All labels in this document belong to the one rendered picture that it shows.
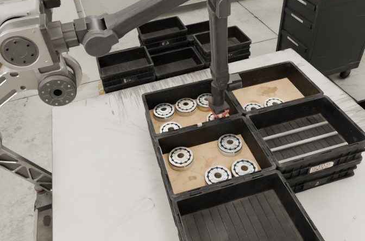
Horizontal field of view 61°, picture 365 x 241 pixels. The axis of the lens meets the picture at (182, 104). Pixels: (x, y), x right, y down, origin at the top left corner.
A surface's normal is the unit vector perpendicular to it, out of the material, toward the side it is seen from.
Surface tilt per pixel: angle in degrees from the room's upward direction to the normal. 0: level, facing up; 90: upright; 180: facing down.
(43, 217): 0
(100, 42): 102
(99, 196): 0
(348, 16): 90
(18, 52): 90
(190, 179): 0
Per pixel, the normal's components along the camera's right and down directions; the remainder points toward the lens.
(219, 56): 0.27, 0.77
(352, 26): 0.31, 0.61
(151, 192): -0.07, -0.75
